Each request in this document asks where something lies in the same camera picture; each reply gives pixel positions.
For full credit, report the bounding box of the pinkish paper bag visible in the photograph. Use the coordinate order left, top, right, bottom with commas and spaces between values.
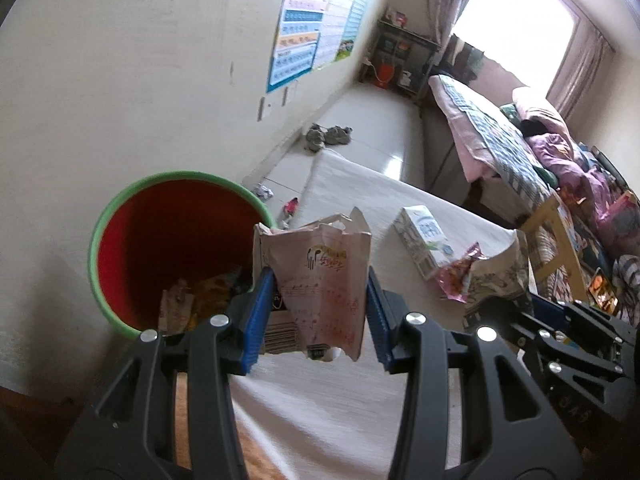
252, 206, 373, 363

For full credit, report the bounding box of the grey shoe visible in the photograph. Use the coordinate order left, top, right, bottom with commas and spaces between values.
304, 124, 328, 153
325, 125, 357, 147

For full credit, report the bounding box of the pink snack wrapper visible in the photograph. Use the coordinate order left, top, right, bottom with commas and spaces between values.
434, 242, 489, 303

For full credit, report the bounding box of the red bin with green rim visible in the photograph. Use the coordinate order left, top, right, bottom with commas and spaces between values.
89, 170, 278, 341

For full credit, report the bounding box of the pile of purple clothes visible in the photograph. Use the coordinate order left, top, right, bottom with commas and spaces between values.
522, 130, 640, 241

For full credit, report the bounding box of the tan plush rug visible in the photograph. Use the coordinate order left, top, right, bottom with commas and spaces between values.
172, 372, 281, 480

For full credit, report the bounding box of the metal storage shelf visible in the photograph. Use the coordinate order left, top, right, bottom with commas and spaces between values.
359, 7, 443, 100

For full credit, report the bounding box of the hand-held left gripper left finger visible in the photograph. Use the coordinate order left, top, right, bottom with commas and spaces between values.
55, 266, 277, 480

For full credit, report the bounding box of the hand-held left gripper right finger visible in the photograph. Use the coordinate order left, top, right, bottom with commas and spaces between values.
366, 266, 583, 480

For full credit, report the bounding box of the black white printed bag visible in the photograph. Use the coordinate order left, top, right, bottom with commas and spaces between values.
462, 229, 532, 332

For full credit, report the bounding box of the window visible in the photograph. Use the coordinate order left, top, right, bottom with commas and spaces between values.
450, 0, 583, 92

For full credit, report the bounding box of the white green milk carton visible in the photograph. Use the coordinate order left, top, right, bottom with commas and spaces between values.
393, 205, 457, 281

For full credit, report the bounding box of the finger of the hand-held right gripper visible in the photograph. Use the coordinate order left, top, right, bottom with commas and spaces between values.
495, 305, 548, 376
527, 292, 571, 322

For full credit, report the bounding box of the wall poster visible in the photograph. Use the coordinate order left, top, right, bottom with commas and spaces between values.
265, 0, 374, 94

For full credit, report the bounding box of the patterned quilt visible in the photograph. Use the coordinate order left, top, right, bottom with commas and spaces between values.
439, 76, 557, 203

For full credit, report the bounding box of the bed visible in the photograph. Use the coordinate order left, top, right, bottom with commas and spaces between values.
427, 72, 640, 321

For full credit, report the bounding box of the yellow black snack wrapper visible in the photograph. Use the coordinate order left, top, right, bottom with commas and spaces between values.
192, 267, 256, 322

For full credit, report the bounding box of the pink pillow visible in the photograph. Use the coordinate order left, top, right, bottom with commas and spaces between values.
511, 85, 570, 128

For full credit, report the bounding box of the brown snack packet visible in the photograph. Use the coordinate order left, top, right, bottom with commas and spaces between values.
159, 280, 197, 333

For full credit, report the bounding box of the wooden chair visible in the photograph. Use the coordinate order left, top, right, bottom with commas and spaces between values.
519, 194, 598, 303

